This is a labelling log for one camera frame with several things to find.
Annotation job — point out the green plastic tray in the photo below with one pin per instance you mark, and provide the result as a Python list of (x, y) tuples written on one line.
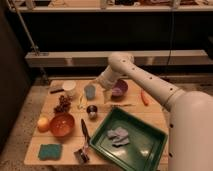
[(145, 147)]

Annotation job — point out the teal green sponge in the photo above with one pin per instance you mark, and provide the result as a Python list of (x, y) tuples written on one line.
[(50, 151)]

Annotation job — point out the orange carrot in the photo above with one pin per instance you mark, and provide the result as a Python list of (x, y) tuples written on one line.
[(144, 98)]

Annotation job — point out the metal shelf rail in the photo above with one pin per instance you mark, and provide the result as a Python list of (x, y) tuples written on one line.
[(103, 58)]

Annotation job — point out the black handled brush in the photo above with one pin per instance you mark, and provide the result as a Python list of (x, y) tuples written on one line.
[(81, 154)]

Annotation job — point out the small dark metal cup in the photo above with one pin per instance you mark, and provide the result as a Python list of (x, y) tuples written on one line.
[(92, 111)]

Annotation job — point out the dark red grape bunch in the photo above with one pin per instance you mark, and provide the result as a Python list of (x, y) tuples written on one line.
[(64, 104)]

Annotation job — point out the grey blue crumpled cloth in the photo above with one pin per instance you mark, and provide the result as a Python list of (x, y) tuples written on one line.
[(119, 136)]

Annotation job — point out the purple bowl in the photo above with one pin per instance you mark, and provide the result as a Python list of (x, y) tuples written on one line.
[(120, 88)]

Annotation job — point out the thin metal utensil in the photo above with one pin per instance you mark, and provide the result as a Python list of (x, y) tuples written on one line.
[(121, 105)]

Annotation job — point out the black marker pen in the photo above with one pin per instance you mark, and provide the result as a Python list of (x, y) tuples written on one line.
[(52, 91)]

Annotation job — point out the yellow banana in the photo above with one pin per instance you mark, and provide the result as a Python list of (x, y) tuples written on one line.
[(82, 102)]

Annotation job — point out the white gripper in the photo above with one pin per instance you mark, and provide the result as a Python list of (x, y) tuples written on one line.
[(107, 80)]

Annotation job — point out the white paper cup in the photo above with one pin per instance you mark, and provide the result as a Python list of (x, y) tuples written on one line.
[(69, 87)]

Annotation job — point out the light blue plastic cup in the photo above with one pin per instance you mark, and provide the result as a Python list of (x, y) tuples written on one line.
[(90, 91)]

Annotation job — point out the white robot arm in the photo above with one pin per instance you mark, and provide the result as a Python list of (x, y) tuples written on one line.
[(191, 113)]

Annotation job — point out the yellow orange fruit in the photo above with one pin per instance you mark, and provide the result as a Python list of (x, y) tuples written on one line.
[(43, 124)]

